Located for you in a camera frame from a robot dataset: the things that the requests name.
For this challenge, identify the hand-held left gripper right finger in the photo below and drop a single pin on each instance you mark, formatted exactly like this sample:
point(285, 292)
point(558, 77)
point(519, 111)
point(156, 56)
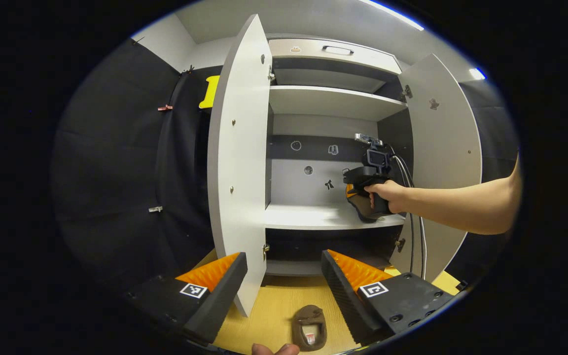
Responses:
point(343, 301)

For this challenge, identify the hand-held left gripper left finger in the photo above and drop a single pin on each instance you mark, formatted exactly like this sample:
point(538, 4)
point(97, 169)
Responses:
point(220, 301)

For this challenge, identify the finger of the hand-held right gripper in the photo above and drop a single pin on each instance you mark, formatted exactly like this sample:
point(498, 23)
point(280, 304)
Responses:
point(351, 191)

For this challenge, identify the white shoe cabinet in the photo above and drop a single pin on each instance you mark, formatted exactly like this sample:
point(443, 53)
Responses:
point(333, 101)

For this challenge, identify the white cabinet door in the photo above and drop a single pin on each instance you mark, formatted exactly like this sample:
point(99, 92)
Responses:
point(446, 148)
point(239, 172)

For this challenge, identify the white cabinet drawer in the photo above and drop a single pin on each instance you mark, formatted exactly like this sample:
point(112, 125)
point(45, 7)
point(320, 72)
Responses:
point(313, 56)

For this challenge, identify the metal cloth clip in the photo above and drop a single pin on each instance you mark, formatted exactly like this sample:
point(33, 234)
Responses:
point(155, 209)

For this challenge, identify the black backdrop cloth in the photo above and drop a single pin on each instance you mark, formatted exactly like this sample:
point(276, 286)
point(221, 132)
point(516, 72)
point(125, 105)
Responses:
point(116, 172)
point(496, 128)

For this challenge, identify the small ceiling light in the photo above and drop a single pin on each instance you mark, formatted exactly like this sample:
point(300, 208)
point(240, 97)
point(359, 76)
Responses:
point(477, 74)

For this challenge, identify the long ceiling light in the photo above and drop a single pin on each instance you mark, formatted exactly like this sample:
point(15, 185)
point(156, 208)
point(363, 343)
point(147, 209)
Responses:
point(392, 15)

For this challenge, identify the red cloth clip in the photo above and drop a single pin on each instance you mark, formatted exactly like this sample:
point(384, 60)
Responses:
point(165, 108)

